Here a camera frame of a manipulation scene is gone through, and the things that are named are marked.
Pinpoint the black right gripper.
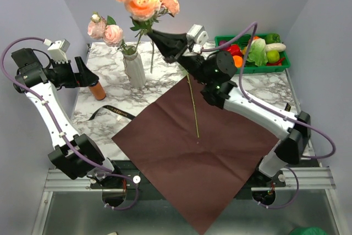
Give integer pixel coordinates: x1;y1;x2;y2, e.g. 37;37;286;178
148;30;211;86

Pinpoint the peach rose stem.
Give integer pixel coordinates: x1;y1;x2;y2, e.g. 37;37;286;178
125;0;180;42
186;73;200;139

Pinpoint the light pink rose stem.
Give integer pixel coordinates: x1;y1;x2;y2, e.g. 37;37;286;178
87;12;137;55

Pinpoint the red wrapping paper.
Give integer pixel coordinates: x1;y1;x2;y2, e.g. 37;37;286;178
112;78;278;234

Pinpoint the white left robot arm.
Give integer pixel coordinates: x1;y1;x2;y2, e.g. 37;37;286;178
11;48;122;188

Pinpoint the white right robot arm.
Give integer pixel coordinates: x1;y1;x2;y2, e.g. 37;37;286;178
147;25;311;187

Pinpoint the white ribbed ceramic vase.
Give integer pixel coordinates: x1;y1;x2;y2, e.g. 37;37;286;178
123;52;146;89

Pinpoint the orange bottle with blue cap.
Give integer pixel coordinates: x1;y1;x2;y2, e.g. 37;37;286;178
89;81;106;101

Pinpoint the red toy bell pepper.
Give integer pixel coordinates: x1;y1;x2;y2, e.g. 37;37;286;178
226;44;243;57

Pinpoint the orange toy fruit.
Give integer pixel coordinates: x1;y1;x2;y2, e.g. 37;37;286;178
233;55;243;68

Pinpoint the green toy lettuce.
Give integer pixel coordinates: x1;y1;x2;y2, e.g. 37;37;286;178
246;38;268;67

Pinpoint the green plastic basket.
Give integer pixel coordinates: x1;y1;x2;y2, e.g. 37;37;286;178
214;34;290;74

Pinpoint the green toy bell pepper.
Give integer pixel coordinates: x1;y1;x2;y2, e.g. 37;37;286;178
265;33;281;45

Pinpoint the green toy lime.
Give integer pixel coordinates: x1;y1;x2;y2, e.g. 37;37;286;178
267;50;280;63

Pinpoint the red toy chili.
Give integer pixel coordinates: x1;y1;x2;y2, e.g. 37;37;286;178
266;57;285;66

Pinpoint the white toy radish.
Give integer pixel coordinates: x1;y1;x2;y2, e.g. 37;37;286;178
266;43;286;52

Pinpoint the green object at bottom edge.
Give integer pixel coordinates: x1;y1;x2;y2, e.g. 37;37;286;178
289;227;328;235

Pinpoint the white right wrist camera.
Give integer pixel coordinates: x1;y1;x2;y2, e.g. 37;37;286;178
186;24;209;54

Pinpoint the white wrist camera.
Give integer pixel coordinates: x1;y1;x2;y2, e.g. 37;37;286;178
47;39;70;64
186;24;209;54

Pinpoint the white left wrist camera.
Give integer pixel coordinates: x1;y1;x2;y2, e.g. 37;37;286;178
47;39;70;64

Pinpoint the aluminium extrusion rail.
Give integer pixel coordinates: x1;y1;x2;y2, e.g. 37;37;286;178
44;167;336;192

